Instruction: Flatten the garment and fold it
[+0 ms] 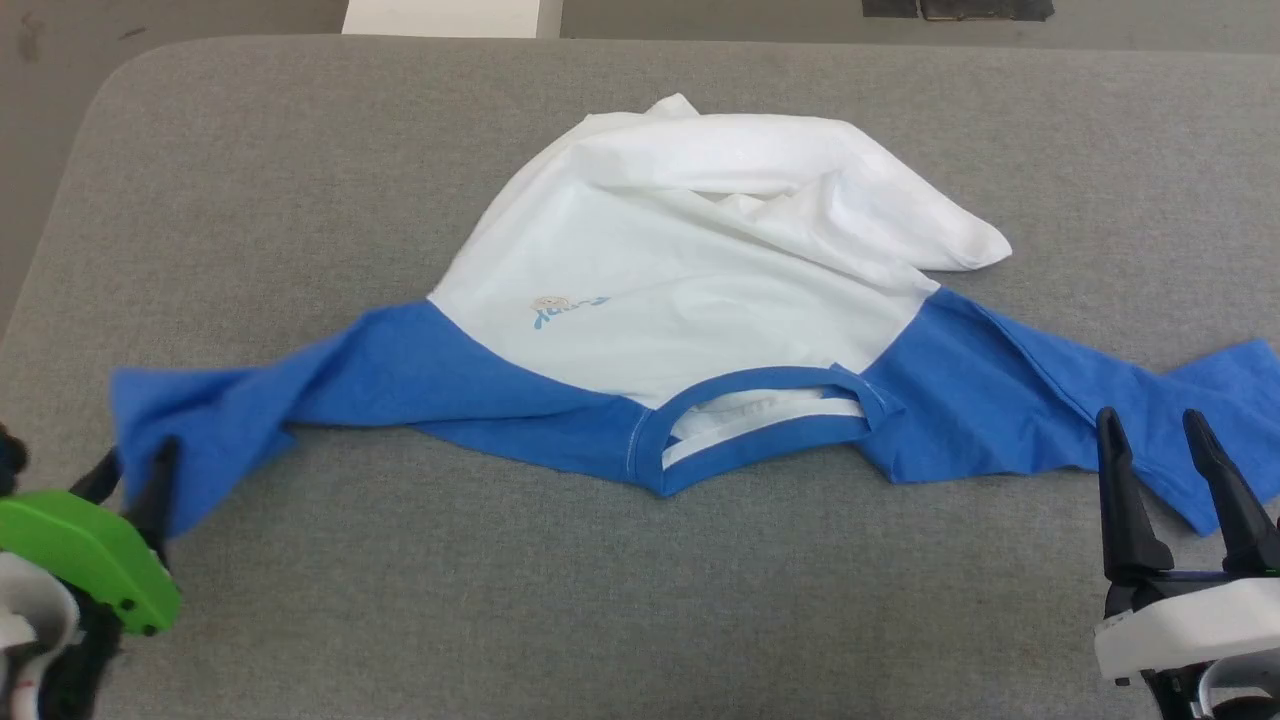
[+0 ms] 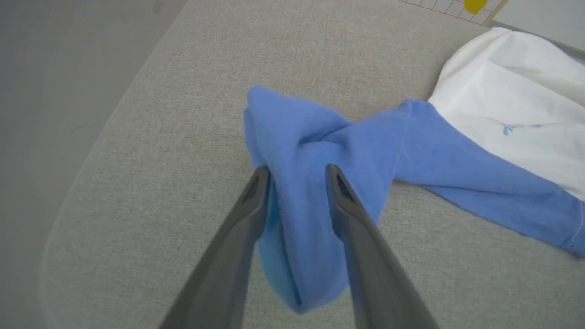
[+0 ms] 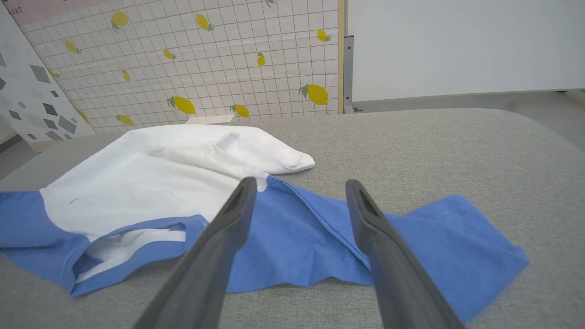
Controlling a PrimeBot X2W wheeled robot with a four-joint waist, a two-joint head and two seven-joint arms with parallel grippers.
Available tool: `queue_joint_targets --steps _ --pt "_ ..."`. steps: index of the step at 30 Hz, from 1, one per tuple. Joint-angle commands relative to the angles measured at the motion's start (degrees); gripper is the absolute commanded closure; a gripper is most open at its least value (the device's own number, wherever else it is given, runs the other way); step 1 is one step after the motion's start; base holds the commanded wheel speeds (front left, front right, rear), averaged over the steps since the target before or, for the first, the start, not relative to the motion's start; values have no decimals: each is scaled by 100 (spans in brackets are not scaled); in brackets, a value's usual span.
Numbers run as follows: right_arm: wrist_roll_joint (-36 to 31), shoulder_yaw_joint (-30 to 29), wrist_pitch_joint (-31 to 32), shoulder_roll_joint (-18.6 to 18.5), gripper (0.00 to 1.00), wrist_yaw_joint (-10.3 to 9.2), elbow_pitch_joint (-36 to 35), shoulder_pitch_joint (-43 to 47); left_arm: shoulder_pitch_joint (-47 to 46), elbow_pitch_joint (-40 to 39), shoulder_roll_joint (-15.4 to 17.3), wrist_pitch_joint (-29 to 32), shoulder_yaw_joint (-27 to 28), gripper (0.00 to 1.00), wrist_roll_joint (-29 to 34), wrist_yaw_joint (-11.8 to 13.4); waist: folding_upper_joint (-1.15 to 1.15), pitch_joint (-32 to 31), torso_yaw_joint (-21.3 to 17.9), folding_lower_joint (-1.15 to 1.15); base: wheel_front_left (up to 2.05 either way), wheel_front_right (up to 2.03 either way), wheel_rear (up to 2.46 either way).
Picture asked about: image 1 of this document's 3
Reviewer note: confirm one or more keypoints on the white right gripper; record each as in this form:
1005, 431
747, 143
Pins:
1190, 625

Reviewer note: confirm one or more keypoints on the blue and white t-shirt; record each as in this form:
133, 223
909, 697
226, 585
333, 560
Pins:
700, 300

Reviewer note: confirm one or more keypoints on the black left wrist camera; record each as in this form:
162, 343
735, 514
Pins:
8, 460

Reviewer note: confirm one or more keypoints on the large black floor mat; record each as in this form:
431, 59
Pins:
985, 8

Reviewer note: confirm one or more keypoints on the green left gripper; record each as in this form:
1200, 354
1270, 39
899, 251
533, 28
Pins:
80, 545

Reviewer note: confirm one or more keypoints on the white box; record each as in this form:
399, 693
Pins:
450, 15

